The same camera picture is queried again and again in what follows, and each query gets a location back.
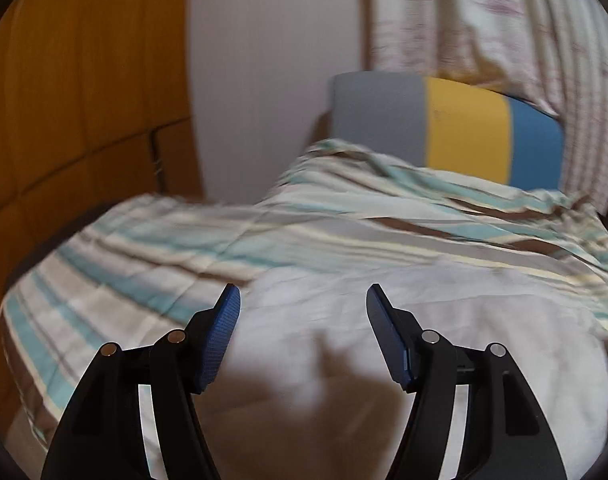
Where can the orange wooden wardrobe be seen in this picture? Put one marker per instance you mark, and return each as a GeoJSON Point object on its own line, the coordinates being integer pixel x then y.
{"type": "Point", "coordinates": [94, 108]}

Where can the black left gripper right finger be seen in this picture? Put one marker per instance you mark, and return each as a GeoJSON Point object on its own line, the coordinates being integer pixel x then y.
{"type": "Point", "coordinates": [505, 435]}

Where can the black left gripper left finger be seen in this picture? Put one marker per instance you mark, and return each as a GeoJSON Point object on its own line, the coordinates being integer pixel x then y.
{"type": "Point", "coordinates": [132, 405]}

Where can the pink patterned curtain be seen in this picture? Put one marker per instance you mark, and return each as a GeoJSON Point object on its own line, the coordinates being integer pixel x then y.
{"type": "Point", "coordinates": [552, 54]}

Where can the grey yellow blue headboard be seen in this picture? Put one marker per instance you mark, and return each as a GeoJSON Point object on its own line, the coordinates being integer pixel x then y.
{"type": "Point", "coordinates": [445, 125]}

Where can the light grey quilted down jacket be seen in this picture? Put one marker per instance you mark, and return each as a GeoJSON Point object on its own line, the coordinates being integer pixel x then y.
{"type": "Point", "coordinates": [314, 385]}

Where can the striped teal brown bed duvet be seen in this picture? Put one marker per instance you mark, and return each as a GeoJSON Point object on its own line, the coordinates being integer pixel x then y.
{"type": "Point", "coordinates": [149, 263]}

